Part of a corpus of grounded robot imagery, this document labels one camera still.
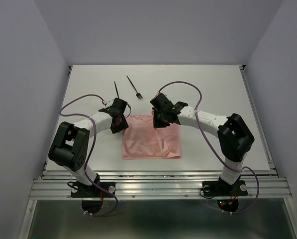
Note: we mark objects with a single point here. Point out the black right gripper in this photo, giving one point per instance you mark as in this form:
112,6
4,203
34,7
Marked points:
157,124

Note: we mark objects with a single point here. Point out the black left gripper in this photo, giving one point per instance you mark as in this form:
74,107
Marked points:
124,125

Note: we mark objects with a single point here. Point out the pink satin napkin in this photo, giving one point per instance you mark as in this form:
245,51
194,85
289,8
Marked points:
142,141

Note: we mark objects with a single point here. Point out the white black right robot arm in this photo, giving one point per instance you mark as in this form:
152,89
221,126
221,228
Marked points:
235,138

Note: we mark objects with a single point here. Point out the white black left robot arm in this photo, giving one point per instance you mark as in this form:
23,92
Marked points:
73,143

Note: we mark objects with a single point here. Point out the black fork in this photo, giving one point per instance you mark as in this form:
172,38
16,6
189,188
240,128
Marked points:
138,95

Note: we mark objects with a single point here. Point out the black spoon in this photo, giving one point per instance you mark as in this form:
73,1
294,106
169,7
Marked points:
116,89

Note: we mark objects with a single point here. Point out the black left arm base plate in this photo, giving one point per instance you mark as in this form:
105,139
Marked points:
79,190

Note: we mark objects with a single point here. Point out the aluminium frame rail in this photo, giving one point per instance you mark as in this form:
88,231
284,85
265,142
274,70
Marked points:
150,185

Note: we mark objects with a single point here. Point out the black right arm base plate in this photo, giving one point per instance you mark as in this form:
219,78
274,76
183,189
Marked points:
222,189

